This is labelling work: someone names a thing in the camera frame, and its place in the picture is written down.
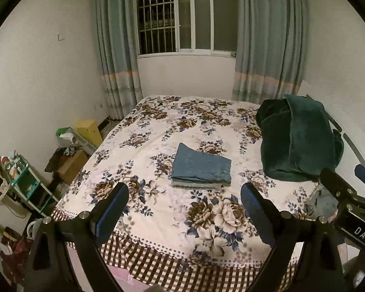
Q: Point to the crumpled grey denim pants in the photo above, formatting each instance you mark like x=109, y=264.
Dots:
x=325, y=203

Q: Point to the barred window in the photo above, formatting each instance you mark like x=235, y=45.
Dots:
x=185, y=15

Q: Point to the teal striped curtain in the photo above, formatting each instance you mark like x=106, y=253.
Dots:
x=267, y=36
x=115, y=45

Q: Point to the clear plastic container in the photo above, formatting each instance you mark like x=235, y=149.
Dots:
x=70, y=138

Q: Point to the dark green pillow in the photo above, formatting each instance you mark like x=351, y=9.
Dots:
x=310, y=130

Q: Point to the white wall switch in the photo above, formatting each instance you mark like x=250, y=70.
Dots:
x=60, y=37

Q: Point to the brown cardboard box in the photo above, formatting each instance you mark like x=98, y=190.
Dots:
x=73, y=165

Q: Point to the yellow box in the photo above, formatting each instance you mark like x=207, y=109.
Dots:
x=88, y=130

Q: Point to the blue denim pants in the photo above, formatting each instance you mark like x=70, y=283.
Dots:
x=200, y=164

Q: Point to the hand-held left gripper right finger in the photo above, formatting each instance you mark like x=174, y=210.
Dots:
x=254, y=213

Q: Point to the floral bedsheet with checkered edge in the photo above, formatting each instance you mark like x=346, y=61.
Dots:
x=158, y=206

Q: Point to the red cloth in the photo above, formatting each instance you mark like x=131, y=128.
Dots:
x=16, y=249

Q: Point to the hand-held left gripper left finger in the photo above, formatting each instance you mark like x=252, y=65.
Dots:
x=111, y=216

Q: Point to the teal shelf rack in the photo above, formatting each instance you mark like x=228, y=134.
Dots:
x=27, y=185

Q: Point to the dark green blanket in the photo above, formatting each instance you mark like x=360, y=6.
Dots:
x=270, y=127

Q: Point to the folded grey garment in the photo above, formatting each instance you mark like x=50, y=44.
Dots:
x=194, y=185

